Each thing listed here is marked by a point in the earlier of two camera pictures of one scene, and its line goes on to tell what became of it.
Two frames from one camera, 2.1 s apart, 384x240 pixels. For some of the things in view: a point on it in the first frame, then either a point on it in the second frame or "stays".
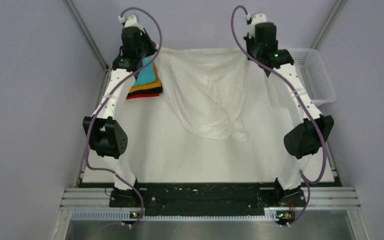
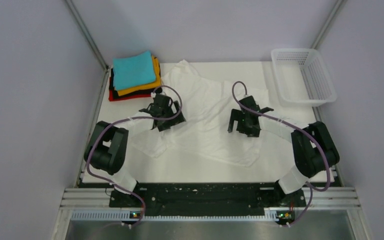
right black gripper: x=249 y=41 -> x=236 y=114
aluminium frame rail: x=79 y=198 stays
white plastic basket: x=309 y=65 stays
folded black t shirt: x=155 y=90 stays
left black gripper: x=151 y=45 -> x=178 y=119
